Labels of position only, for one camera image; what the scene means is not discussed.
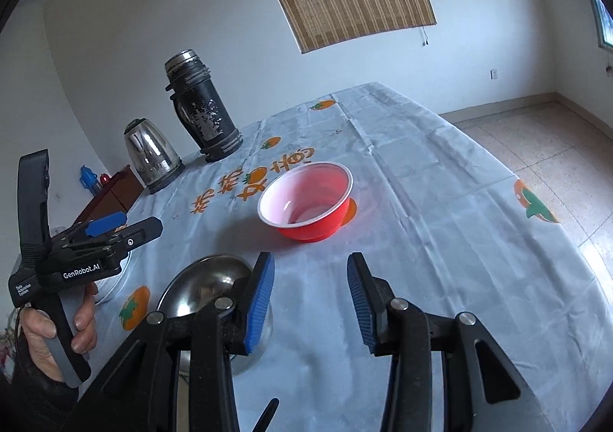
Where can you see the person's left forearm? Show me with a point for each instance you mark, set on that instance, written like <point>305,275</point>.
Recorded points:
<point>28,403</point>

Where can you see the steel electric kettle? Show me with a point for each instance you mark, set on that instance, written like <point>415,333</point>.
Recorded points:
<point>153,159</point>

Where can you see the black worn thermos flask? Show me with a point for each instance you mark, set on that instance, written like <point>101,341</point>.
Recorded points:
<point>210,120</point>

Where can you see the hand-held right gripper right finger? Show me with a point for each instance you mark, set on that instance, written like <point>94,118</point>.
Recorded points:
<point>361,302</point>

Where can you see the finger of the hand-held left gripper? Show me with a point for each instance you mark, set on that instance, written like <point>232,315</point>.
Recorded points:
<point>108,222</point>
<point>143,230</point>

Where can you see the white floral plate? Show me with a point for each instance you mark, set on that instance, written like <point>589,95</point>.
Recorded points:
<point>117,278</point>

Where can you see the person's left hand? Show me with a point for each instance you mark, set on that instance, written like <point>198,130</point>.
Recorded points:
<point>86,317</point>

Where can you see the window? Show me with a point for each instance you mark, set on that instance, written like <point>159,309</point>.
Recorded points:
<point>604,24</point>

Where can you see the red plastic bowl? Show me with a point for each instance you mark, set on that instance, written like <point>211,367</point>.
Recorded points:
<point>311,221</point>

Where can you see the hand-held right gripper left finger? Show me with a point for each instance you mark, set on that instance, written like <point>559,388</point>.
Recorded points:
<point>261,298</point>

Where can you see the brown wooden cabinet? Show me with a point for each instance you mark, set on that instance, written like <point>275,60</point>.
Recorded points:
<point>122,187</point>

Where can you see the blue thermos bottle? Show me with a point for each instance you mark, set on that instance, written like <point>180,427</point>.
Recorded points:
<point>88,179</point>

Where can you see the large steel bowl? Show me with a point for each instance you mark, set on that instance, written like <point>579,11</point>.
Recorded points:
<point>201,278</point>

